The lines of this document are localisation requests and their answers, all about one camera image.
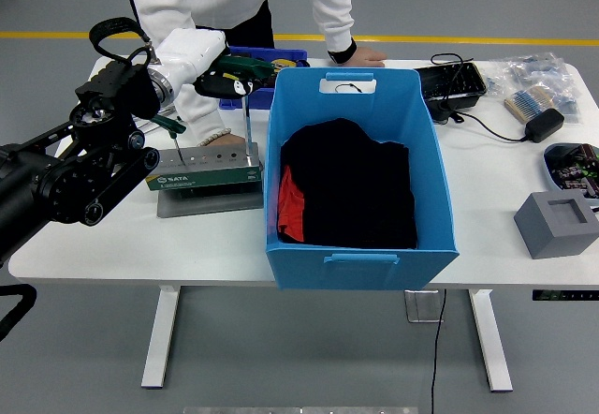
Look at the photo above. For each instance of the person's left hand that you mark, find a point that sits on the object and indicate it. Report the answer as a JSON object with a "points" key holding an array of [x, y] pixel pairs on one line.
{"points": [[369, 57]]}

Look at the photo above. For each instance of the grey foam cube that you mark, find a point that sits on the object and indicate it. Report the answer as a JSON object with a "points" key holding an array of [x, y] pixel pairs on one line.
{"points": [[552, 241]]}

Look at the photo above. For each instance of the clear plastic component bags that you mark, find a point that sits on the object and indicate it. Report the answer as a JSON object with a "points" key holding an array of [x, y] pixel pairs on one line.
{"points": [[538, 72]]}

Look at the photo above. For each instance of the yellow tape measure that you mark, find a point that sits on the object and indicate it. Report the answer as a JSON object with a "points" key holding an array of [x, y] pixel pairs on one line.
{"points": [[283, 63]]}

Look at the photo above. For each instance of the small blue parts bin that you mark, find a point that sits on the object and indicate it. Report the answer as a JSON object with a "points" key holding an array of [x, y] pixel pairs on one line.
{"points": [[234, 103]]}

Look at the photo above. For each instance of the black power adapter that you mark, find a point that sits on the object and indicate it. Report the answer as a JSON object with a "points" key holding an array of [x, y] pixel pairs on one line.
{"points": [[543, 125]]}

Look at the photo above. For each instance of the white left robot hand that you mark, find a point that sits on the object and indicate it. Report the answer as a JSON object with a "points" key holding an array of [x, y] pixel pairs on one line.
{"points": [[192, 53]]}

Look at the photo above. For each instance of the light blue tray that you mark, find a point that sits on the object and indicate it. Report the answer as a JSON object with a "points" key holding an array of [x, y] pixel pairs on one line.
{"points": [[548, 170]]}

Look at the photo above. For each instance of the white table leg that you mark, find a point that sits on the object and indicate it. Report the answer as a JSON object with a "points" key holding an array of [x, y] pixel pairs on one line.
{"points": [[161, 339], [491, 339]]}

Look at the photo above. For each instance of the black wristband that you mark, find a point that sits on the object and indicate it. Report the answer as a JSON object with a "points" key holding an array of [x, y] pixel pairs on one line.
{"points": [[341, 55]]}

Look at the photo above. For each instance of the person's right hand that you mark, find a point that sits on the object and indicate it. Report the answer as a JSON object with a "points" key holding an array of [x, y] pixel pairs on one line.
{"points": [[229, 141]]}

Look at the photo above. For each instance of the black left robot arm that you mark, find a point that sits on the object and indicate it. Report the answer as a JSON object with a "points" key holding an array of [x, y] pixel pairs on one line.
{"points": [[107, 175]]}

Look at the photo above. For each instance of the red cloth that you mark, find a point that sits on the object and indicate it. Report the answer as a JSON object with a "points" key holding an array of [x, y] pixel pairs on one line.
{"points": [[290, 208]]}

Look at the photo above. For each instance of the black plastic tray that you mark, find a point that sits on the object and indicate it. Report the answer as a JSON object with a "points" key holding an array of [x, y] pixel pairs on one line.
{"points": [[449, 86]]}

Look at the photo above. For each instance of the small metal floor plate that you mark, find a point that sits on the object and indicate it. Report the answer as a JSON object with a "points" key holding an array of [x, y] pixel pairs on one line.
{"points": [[421, 308]]}

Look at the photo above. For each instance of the circuit parts pile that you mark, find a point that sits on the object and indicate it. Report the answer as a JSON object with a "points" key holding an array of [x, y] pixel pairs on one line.
{"points": [[575, 168]]}

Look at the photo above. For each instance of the person's left forearm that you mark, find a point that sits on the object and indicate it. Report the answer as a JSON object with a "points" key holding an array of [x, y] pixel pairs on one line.
{"points": [[334, 20]]}

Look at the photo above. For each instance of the black cloth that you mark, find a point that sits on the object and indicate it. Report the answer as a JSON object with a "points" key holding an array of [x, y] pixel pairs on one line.
{"points": [[355, 184]]}

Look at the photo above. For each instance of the green silver wrench stand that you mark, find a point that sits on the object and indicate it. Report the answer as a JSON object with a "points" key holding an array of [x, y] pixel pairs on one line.
{"points": [[210, 180]]}

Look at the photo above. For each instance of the large blue storage box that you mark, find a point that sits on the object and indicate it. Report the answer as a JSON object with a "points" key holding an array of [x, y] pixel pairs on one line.
{"points": [[360, 273]]}

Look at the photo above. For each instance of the taped resistor strip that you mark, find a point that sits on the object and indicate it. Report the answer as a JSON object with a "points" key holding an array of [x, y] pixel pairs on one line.
{"points": [[526, 102]]}

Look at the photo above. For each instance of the black table control panel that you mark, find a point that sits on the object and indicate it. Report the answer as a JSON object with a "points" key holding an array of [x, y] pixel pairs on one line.
{"points": [[564, 295]]}

